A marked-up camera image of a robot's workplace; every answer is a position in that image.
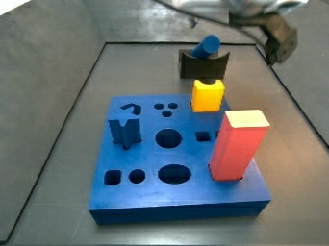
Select black cradle stand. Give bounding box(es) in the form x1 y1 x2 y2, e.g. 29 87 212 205
179 49 230 81

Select yellow block peg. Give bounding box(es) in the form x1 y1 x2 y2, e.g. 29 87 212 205
191 80 224 112

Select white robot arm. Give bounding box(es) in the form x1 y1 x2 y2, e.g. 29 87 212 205
172 0 308 65

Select blue star-shaped peg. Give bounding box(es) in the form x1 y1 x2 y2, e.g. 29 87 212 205
108 118 141 150

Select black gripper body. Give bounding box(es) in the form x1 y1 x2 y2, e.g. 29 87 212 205
230 12 298 65

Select red rectangular block peg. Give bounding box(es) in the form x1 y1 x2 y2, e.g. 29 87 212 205
208 110 270 181

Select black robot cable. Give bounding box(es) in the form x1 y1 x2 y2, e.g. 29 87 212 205
152 0 267 49

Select blue peg board base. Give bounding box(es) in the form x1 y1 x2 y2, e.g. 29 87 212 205
88 94 271 225

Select blue round cylinder peg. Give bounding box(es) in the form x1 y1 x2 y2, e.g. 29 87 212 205
189 35 220 59

